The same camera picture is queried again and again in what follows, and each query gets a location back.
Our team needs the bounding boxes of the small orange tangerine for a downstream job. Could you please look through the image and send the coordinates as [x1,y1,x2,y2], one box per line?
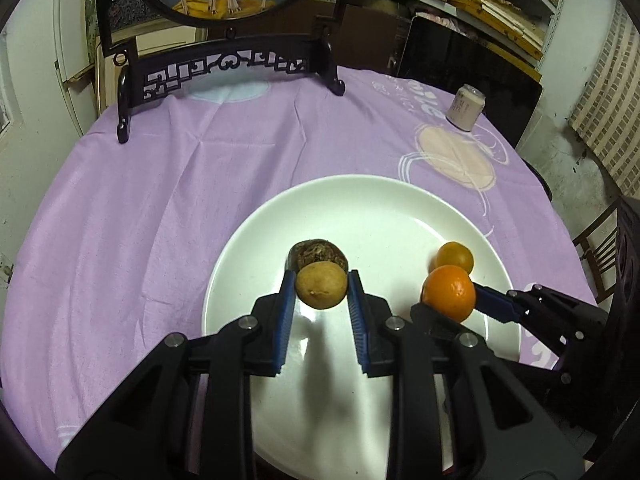
[421,264,476,323]

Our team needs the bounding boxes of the yellow-green longan fruit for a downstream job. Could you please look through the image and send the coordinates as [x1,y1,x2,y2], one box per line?
[295,261,347,310]

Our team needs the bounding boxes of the small yellow-orange kumquat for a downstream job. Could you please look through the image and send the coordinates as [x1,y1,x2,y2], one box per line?
[432,242,474,274]

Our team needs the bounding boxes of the white oval plate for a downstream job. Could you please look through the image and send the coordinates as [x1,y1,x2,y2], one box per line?
[202,174,512,479]

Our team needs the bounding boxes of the wooden chair at right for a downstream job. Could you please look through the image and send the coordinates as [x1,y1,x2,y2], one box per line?
[573,198,622,304]

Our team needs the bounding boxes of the purple tablecloth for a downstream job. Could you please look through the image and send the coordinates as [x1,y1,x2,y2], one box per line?
[1,67,592,466]

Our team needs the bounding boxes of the white ceramic cup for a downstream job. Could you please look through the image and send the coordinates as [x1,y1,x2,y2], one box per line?
[446,84,486,132]

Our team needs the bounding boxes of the black chair back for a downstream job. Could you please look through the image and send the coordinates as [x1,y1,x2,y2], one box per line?
[397,16,542,146]

